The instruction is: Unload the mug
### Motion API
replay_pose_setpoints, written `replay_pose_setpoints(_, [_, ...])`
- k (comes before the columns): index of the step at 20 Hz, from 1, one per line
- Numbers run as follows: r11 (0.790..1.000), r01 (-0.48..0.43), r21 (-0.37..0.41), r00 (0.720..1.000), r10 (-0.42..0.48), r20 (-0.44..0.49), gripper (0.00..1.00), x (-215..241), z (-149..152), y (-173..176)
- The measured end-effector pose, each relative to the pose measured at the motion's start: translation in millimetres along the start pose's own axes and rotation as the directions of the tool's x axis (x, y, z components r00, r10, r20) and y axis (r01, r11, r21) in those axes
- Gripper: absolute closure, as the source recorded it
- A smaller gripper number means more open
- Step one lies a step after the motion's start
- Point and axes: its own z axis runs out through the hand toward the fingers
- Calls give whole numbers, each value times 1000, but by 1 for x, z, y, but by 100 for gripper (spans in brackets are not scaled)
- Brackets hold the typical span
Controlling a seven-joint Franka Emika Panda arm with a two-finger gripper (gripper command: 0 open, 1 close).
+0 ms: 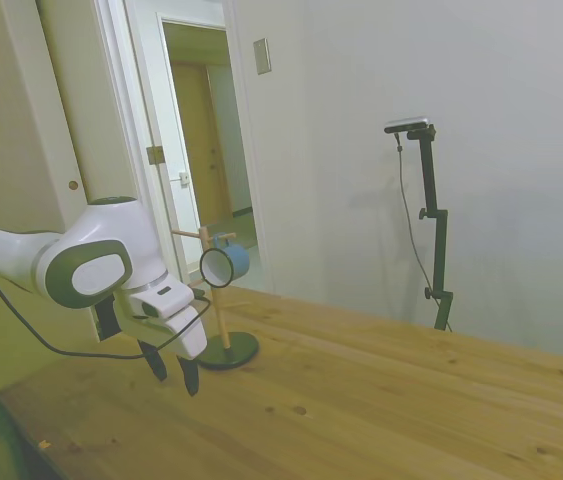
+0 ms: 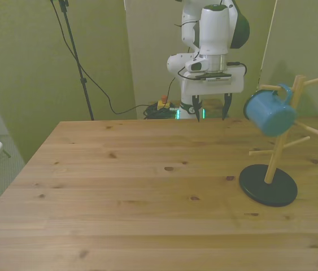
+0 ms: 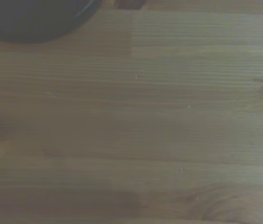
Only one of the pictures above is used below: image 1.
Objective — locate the white door latch plate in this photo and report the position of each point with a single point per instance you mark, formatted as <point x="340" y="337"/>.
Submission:
<point x="183" y="178"/>

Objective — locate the dark black cabinet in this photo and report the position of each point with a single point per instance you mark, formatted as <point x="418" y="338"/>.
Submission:
<point x="107" y="317"/>

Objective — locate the black exterior camera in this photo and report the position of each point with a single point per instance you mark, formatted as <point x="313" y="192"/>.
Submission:
<point x="407" y="124"/>

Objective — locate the brown wooden door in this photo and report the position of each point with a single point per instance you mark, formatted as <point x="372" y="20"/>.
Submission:
<point x="198" y="140"/>

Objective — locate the wooden mug tree black base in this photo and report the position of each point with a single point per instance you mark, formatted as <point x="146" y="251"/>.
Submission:
<point x="233" y="352"/>

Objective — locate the round brown door knob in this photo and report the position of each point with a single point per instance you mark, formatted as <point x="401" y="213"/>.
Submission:
<point x="73" y="185"/>

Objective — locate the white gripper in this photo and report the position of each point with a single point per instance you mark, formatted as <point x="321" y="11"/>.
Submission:
<point x="171" y="320"/>

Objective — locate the brass door hinge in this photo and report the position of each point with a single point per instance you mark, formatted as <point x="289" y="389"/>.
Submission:
<point x="155" y="155"/>

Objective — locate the blue enamel mug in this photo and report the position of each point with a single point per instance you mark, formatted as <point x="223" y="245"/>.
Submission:
<point x="238" y="260"/>

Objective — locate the black camera stand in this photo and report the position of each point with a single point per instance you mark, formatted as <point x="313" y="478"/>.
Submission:
<point x="440" y="240"/>

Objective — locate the grey wall switch plate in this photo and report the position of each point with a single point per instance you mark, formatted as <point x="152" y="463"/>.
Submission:
<point x="262" y="56"/>

